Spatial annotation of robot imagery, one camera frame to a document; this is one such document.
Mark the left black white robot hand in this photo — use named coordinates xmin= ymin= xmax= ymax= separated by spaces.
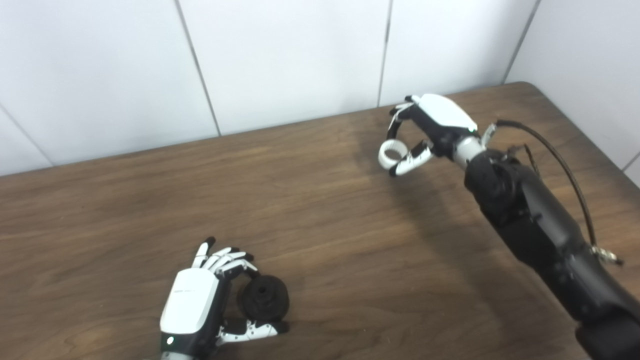
xmin=159 ymin=236 xmax=290 ymax=358

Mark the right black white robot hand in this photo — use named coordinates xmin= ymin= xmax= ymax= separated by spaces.
xmin=386 ymin=93 xmax=481 ymax=178

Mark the white ring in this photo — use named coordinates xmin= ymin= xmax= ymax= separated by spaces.
xmin=378 ymin=140 xmax=408 ymax=171

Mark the round black part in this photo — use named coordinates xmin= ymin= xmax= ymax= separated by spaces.
xmin=237 ymin=274 xmax=291 ymax=322

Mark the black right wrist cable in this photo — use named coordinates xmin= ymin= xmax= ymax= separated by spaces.
xmin=481 ymin=119 xmax=625 ymax=267

